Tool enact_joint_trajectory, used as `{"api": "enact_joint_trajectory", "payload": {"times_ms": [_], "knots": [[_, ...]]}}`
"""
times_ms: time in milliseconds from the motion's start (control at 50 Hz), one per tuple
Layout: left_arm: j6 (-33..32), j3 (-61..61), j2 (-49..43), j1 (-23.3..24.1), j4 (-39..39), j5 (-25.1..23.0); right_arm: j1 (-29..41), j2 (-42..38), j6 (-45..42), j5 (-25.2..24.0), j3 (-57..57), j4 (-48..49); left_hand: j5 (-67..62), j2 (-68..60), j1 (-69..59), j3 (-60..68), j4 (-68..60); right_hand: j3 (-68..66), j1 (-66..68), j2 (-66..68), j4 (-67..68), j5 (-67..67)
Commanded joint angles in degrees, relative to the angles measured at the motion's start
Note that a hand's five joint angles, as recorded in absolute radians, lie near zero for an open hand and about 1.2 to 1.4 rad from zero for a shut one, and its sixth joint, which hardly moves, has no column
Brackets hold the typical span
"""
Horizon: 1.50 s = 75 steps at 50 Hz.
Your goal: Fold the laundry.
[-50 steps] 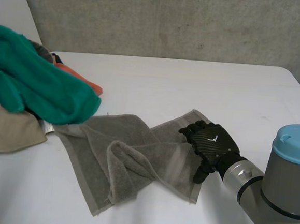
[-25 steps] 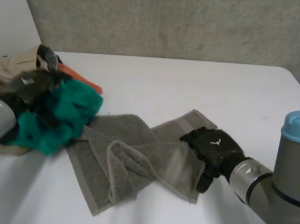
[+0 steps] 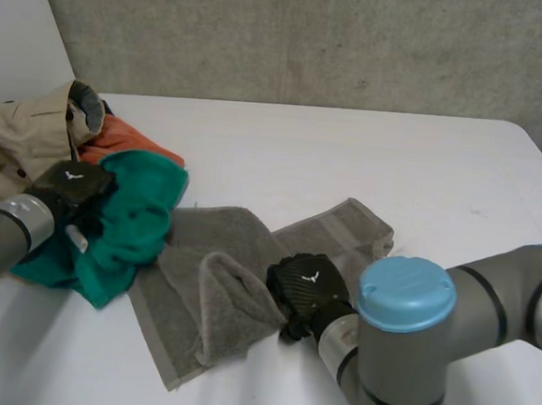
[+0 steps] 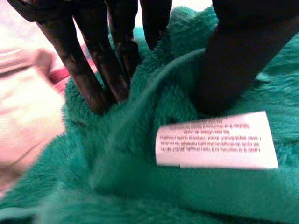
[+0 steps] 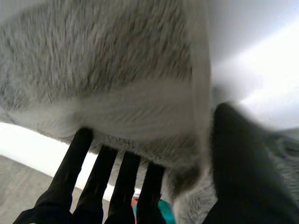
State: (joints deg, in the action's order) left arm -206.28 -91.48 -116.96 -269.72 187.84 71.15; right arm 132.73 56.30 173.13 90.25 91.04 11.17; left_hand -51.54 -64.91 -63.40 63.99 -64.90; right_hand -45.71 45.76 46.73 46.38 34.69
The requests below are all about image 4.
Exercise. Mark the teal towel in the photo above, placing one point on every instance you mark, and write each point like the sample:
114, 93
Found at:
144, 149

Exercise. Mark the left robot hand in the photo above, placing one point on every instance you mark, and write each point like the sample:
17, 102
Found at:
233, 60

